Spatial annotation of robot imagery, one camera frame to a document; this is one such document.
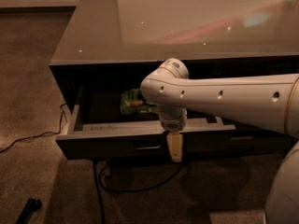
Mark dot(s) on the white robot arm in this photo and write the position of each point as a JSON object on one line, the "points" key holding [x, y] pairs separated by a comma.
{"points": [[267, 102]]}

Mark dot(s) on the green snack bag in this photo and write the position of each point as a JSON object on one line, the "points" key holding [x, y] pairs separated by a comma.
{"points": [[132, 102]]}

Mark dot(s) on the dark drawer cabinet glossy top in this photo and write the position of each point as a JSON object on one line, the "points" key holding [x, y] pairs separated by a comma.
{"points": [[112, 45]]}

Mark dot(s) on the drawer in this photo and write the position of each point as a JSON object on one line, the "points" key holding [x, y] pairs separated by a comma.
{"points": [[97, 130], [236, 143]]}

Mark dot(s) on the cabinet metal leg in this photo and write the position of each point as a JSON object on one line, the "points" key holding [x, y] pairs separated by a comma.
{"points": [[108, 170]]}

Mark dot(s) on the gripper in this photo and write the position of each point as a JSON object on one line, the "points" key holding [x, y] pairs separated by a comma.
{"points": [[173, 123]]}

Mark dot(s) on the black tube on floor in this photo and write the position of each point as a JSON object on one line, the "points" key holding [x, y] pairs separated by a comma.
{"points": [[31, 206]]}

